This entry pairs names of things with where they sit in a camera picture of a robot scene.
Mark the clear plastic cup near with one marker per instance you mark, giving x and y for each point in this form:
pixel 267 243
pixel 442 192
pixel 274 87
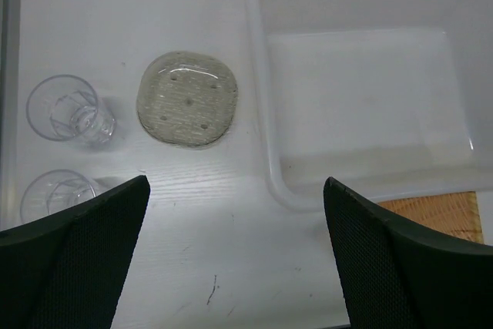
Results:
pixel 55 191

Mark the smoky glass plate left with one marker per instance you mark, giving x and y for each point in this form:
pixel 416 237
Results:
pixel 187 99

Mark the aluminium table edge rail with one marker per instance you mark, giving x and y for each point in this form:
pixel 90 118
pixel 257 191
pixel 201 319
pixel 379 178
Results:
pixel 10 35

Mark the clear plastic cup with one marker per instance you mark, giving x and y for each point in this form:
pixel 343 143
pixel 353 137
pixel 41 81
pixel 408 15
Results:
pixel 55 191
pixel 67 109

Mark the clear plastic cup far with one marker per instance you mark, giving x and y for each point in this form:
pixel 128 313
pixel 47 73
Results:
pixel 67 109

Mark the woven bamboo fan tray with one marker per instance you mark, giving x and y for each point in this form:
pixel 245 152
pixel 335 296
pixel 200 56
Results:
pixel 455 214

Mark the translucent plastic bin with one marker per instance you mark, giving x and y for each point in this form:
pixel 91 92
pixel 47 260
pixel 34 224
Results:
pixel 391 97

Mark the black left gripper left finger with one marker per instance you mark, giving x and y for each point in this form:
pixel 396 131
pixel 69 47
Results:
pixel 67 270

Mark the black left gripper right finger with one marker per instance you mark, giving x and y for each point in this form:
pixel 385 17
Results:
pixel 396 273

